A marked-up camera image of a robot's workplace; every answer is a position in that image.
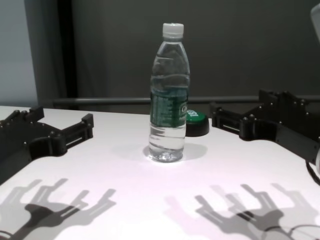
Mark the thin grey horizontal rail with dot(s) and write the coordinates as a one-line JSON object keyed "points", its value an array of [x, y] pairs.
{"points": [[112, 101]]}

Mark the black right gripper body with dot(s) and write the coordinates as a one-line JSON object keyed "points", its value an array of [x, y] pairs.
{"points": [[280, 125]]}

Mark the dark vertical frame post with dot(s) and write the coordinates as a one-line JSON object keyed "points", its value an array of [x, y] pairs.
{"points": [[65, 50]]}

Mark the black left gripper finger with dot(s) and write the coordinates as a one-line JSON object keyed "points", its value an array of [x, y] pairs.
{"points": [[35, 113], [77, 132]]}

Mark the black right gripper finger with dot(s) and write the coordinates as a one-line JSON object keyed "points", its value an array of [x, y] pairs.
{"points": [[282, 98], [227, 120]]}

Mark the clear water bottle green label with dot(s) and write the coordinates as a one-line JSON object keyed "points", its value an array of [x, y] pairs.
{"points": [[168, 100]]}

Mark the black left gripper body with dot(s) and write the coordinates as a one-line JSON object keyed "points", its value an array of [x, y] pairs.
{"points": [[25, 142]]}

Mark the green push button black base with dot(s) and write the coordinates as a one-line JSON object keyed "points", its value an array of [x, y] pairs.
{"points": [[198, 125]]}

